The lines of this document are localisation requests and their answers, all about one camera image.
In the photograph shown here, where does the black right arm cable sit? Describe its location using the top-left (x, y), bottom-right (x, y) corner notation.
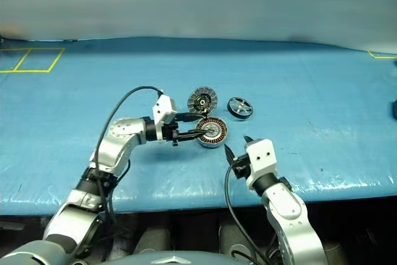
top-left (223, 165), bottom-right (271, 265)

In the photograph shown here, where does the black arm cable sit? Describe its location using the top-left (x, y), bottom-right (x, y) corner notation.
top-left (223, 165), bottom-right (271, 265)
top-left (94, 86), bottom-right (164, 241)

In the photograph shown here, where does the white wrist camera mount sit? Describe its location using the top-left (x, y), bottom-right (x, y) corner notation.
top-left (244, 138), bottom-right (279, 190)
top-left (151, 93), bottom-right (178, 141)

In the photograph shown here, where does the black motor cap wheel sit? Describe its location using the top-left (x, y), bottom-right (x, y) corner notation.
top-left (226, 96), bottom-right (254, 122)

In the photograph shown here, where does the motor housing with copper windings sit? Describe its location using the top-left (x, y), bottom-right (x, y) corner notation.
top-left (194, 116), bottom-right (230, 150)

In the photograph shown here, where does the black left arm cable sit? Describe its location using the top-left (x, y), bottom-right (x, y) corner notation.
top-left (94, 86), bottom-right (164, 241)

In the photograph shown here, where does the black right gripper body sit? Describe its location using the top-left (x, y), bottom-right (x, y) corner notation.
top-left (232, 152), bottom-right (251, 181)

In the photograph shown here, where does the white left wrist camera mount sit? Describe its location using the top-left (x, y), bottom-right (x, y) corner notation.
top-left (151, 93), bottom-right (178, 141)

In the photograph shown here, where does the blue plastic table cover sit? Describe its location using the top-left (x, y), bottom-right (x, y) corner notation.
top-left (0, 36), bottom-right (397, 217)

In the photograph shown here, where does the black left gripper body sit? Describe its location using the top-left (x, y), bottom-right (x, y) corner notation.
top-left (161, 112), bottom-right (187, 148)

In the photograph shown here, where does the grey robot torso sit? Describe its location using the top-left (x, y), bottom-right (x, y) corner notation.
top-left (101, 248), bottom-right (251, 265)

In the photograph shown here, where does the round ribbed motor lid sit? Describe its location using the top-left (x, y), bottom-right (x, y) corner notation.
top-left (187, 86), bottom-right (218, 114)

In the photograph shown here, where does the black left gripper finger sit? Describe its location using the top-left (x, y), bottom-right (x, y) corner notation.
top-left (177, 112), bottom-right (206, 124)
top-left (178, 130), bottom-right (208, 140)

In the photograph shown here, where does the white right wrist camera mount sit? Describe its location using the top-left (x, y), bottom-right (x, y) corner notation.
top-left (244, 138), bottom-right (279, 190)

